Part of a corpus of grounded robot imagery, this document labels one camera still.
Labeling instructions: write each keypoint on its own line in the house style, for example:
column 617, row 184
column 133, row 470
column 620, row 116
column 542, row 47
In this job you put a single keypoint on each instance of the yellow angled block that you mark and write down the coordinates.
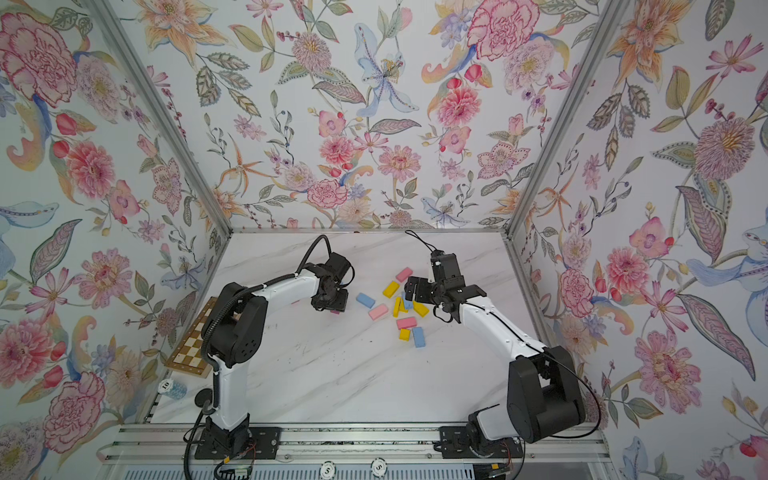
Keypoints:
column 420, row 309

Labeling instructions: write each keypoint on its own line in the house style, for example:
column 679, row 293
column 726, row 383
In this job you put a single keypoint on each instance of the light blue long block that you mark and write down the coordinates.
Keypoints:
column 365, row 300

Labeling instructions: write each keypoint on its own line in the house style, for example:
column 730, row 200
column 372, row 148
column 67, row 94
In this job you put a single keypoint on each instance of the wooden chessboard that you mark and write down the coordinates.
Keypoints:
column 187, row 357

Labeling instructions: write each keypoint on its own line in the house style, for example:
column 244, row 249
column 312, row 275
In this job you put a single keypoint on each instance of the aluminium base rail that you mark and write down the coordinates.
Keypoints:
column 342, row 443

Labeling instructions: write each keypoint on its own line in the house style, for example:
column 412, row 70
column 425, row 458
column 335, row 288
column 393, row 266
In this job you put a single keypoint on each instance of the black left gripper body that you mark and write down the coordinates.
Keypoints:
column 337, row 300

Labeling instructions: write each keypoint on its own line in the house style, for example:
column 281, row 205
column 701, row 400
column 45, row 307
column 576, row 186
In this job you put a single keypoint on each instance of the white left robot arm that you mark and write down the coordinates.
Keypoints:
column 234, row 331

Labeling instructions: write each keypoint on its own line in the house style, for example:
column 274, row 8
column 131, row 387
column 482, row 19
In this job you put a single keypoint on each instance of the pink lower block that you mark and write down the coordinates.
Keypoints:
column 406, row 323

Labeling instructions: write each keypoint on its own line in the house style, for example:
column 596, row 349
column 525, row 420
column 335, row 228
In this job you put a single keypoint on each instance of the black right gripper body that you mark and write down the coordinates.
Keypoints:
column 428, row 293

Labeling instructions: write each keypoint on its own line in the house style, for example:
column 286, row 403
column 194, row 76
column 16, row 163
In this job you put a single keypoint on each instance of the aluminium frame post right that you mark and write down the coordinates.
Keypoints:
column 607, row 24

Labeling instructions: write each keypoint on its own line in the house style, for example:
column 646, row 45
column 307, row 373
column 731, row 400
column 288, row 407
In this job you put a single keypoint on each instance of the yellow rectangular block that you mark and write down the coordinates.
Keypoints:
column 391, row 289

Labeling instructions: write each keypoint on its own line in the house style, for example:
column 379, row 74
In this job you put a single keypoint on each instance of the pink rectangular block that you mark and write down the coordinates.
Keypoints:
column 403, row 275

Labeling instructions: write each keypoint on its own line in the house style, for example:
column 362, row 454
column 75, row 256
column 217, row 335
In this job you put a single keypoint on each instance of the blue lower block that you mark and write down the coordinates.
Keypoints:
column 418, row 337

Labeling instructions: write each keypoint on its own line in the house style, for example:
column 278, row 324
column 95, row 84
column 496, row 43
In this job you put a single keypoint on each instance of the light pink block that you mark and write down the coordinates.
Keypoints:
column 378, row 312

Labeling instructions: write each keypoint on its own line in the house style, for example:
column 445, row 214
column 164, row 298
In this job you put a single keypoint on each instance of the aluminium frame post left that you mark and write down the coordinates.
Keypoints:
column 116, row 37

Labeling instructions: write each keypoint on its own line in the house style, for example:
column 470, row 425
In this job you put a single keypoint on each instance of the black round puck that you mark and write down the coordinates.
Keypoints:
column 204, row 398

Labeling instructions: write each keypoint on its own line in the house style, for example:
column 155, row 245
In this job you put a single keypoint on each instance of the aluminium frame post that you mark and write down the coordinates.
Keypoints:
column 607, row 24
column 116, row 37

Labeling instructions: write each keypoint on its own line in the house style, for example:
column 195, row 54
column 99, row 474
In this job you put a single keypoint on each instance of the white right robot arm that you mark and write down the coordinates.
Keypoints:
column 543, row 395

